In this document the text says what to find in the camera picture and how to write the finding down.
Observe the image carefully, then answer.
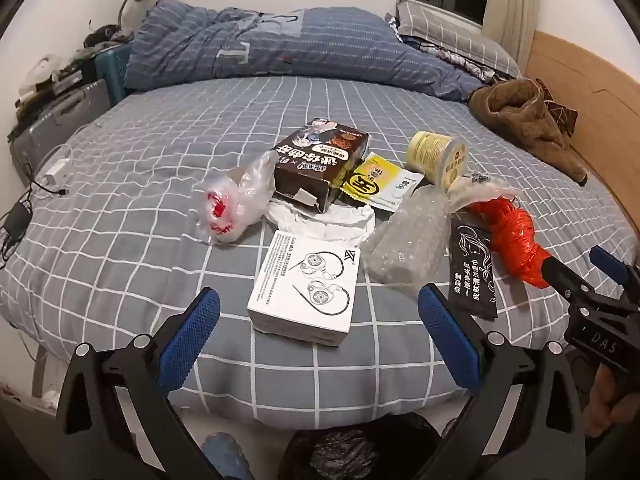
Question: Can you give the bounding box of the yellow snack packet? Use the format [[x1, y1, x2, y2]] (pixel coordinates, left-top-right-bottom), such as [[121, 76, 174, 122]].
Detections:
[[340, 152, 423, 211]]

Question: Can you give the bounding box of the blue striped duvet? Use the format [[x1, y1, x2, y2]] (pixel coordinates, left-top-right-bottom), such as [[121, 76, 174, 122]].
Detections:
[[122, 0, 483, 103]]

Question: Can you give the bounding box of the clear bubble wrap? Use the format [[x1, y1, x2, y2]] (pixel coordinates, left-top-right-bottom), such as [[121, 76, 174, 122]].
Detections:
[[361, 185, 453, 286]]

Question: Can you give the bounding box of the blue slipper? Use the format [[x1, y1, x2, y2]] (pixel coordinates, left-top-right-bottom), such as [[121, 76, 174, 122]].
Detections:
[[202, 432, 256, 480]]

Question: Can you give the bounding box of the black lined trash bin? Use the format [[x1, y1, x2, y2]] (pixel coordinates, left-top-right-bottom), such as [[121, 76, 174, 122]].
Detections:
[[290, 412, 453, 480]]

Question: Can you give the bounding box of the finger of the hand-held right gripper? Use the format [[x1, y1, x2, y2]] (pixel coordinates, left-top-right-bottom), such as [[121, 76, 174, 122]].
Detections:
[[589, 245, 640, 293], [544, 255, 601, 313]]

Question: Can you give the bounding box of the wooden headboard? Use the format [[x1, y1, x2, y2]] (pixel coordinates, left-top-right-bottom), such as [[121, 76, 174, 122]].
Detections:
[[525, 30, 640, 231]]

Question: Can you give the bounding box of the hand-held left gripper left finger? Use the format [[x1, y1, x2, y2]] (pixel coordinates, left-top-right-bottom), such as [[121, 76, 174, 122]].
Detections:
[[54, 287, 222, 480]]

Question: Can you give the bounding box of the white charger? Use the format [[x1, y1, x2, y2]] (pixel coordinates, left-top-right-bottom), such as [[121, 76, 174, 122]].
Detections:
[[42, 159, 68, 186]]

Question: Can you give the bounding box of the grey checked pillow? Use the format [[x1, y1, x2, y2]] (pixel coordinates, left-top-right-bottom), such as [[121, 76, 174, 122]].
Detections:
[[395, 0, 523, 78]]

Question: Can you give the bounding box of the black sachet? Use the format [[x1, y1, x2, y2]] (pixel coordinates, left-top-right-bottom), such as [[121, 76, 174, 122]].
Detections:
[[446, 219, 500, 322]]

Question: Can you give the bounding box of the brown cardboard box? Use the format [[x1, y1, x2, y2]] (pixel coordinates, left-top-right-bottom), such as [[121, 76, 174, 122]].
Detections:
[[272, 117, 371, 213]]

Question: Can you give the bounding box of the yellow plastic cup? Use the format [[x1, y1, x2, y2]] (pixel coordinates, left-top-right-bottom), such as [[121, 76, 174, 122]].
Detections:
[[406, 131, 468, 193]]

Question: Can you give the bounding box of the grey suitcase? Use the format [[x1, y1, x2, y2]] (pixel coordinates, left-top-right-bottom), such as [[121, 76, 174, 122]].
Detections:
[[10, 79, 112, 171]]

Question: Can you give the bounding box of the brown fleece garment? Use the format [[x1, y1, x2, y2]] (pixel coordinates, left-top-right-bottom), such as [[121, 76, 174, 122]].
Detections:
[[469, 78, 591, 186]]

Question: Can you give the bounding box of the black power adapter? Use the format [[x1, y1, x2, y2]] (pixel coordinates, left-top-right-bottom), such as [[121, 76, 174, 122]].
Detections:
[[2, 200, 33, 236]]

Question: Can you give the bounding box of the white earphone box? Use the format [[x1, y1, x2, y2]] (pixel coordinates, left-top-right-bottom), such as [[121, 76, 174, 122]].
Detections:
[[246, 230, 360, 347]]

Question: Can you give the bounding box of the grey checked bed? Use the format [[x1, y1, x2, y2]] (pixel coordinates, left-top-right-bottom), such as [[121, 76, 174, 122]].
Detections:
[[0, 75, 640, 401]]

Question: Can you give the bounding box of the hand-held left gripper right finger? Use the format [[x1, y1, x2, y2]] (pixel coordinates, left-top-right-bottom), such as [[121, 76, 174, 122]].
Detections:
[[417, 284, 587, 480]]

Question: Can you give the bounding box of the orange plastic bag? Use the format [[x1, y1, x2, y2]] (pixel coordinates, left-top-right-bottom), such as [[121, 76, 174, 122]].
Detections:
[[467, 199, 553, 290]]

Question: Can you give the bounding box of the white tissue paper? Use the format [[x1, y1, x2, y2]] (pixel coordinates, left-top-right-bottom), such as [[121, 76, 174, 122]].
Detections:
[[265, 197, 376, 241]]

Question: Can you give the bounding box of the person's right hand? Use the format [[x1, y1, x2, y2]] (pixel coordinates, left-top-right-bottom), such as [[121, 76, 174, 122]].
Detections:
[[584, 364, 640, 441]]

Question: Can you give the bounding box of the beige curtain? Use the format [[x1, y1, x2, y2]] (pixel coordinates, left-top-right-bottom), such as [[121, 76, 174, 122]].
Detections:
[[482, 0, 543, 66]]

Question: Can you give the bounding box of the clear red printed plastic bag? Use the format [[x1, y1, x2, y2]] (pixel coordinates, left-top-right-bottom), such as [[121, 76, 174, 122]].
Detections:
[[197, 152, 278, 246]]

